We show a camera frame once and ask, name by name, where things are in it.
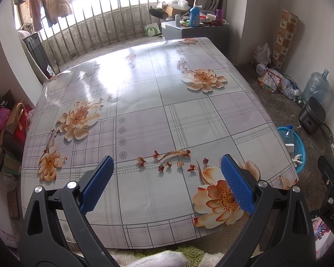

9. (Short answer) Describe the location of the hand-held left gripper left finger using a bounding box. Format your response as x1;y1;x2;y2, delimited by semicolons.
19;155;120;267

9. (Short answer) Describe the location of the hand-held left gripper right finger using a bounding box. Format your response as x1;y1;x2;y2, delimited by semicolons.
214;154;316;267

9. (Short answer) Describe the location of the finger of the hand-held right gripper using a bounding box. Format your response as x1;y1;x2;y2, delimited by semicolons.
317;155;334;192

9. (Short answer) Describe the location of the blue plastic basket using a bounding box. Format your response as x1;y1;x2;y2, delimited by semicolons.
276;126;306;174

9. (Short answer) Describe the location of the blue label plastic bottle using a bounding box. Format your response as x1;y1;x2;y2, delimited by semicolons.
283;125;295;146

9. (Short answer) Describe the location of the pink patterned cloth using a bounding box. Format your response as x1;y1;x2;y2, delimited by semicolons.
310;217;334;252

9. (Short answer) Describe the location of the dark rice cooker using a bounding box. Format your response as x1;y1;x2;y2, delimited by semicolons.
298;97;327;134

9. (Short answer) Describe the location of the green white shag rug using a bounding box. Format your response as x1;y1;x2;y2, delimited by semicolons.
108;245;265;267

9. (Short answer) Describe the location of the large clear water jug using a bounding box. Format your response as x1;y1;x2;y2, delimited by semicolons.
302;68;330;103

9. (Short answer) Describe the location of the brown tote bag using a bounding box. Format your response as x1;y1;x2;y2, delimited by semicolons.
4;103;31;145

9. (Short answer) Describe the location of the floral tablecloth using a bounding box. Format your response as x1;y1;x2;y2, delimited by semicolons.
20;37;299;249

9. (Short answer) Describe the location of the pale fuzzy cloth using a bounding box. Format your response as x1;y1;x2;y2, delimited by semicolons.
126;250;188;267

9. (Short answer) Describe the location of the pile of floor packaging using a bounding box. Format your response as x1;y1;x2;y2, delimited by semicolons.
256;64;301;101

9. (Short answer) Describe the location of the pink plastic bag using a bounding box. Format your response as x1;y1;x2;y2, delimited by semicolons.
0;107;12;138

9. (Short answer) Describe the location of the white plastic bag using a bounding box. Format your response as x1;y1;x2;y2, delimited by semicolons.
252;42;272;66

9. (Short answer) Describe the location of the patterned tile board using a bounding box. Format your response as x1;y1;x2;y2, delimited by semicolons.
272;9;299;71

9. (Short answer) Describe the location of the black slatted rack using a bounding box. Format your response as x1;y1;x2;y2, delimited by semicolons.
22;32;52;78

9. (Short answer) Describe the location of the green white paper bag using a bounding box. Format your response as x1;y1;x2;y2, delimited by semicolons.
144;21;161;37

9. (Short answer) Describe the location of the grey white cabinet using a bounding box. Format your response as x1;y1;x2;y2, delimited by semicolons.
161;22;230;41

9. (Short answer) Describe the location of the blue detergent bottle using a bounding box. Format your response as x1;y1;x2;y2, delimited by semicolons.
190;6;201;28

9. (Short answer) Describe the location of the cardboard box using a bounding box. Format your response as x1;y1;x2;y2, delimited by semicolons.
161;3;184;17

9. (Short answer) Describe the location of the white cloth bundle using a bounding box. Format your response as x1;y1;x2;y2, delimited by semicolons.
164;0;190;9

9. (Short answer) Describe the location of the pink hanging jacket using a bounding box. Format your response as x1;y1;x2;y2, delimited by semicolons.
26;0;49;31

